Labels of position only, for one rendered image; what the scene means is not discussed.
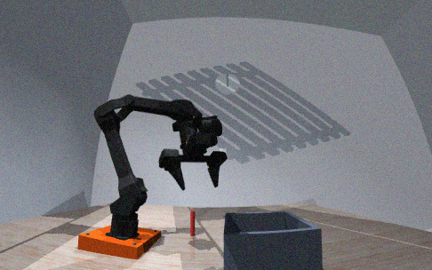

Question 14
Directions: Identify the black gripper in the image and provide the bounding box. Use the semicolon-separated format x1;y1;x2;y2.
159;132;228;190

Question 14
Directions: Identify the red peg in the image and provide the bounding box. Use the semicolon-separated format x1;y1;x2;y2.
190;210;196;236

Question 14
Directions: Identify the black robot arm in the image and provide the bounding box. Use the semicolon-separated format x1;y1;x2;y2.
93;94;222;241

